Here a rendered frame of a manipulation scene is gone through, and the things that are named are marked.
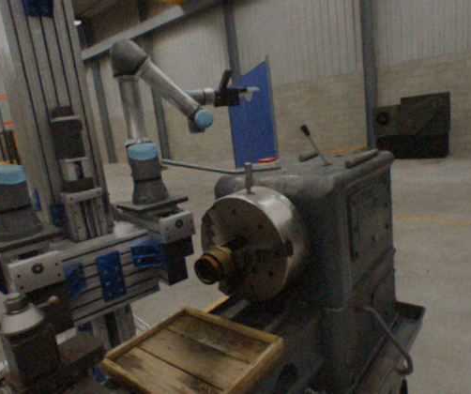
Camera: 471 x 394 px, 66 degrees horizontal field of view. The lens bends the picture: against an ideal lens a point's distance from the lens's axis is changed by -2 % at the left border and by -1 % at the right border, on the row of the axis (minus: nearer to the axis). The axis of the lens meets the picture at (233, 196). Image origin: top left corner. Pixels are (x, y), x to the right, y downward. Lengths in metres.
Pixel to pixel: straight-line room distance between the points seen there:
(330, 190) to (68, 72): 1.08
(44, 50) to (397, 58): 10.31
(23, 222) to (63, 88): 0.54
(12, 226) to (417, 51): 10.61
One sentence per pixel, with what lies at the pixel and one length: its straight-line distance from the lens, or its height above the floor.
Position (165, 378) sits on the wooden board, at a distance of 0.94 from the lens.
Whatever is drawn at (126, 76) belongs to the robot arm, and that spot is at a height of 1.67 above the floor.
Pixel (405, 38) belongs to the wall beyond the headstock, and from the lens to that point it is 11.28.
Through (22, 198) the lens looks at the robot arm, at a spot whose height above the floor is 1.28.
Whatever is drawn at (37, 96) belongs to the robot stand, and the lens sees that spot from 1.55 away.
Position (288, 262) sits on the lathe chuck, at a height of 1.07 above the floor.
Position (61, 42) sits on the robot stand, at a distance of 1.62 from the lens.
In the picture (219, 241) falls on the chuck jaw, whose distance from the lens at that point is 0.99.
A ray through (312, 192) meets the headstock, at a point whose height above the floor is 1.21.
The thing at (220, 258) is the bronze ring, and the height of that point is 1.10.
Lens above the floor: 1.44
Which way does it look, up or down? 12 degrees down
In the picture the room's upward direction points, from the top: 7 degrees counter-clockwise
